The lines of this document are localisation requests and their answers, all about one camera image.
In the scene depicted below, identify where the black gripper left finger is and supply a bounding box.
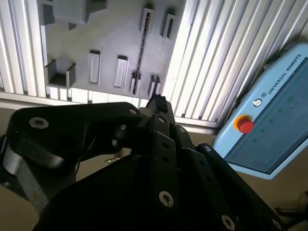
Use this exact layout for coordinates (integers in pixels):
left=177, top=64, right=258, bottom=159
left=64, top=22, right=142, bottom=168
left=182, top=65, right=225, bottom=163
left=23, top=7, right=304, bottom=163
left=4, top=95, right=179, bottom=213

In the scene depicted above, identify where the black RAM stick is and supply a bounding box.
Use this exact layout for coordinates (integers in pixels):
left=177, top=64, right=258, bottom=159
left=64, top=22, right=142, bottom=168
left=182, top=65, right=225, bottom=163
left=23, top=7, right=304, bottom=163
left=132, top=12, right=153, bottom=94

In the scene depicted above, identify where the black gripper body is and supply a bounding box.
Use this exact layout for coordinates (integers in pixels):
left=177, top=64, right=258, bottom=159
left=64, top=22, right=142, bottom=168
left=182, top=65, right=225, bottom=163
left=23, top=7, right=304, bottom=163
left=33, top=154, right=218, bottom=231

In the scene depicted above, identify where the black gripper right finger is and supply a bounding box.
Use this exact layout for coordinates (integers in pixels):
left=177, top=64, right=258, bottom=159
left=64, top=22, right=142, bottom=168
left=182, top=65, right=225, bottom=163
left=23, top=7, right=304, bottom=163
left=157, top=95, right=285, bottom=231

